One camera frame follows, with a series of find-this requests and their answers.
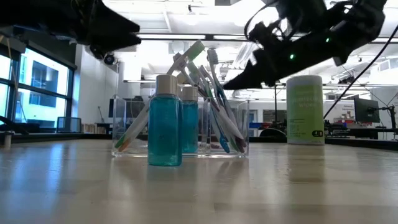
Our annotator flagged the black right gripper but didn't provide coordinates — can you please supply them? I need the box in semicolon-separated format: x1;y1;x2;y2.
222;0;346;91

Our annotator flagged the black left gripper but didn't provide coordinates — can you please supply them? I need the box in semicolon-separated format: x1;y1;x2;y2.
0;0;142;60

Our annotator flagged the blue white toothbrush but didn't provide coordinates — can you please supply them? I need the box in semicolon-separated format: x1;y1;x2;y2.
206;48;233;154

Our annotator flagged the purple white toothbrush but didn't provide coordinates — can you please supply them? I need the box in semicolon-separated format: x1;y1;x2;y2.
198;64;248;150

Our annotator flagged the blue mouthwash bottle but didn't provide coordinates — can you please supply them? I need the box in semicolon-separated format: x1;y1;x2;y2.
182;86;200;155
147;73;184;167

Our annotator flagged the orange white toothbrush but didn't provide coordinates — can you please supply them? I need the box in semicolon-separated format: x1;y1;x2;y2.
118;52;187;153

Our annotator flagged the green wipes canister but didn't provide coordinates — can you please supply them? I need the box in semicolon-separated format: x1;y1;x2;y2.
285;74;326;146

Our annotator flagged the black mesh chair back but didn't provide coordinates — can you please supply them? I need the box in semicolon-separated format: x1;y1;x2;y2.
57;116;83;134

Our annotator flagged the black computer monitor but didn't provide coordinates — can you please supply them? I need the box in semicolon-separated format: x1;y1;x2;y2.
353;97;382;124

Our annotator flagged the black ceiling camera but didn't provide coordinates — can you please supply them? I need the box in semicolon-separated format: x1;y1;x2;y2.
102;52;116;66

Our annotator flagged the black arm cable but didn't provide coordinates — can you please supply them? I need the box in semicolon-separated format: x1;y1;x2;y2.
323;24;398;121

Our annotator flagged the black aluminium table frame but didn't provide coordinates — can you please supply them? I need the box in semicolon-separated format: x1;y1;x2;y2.
0;130;398;152

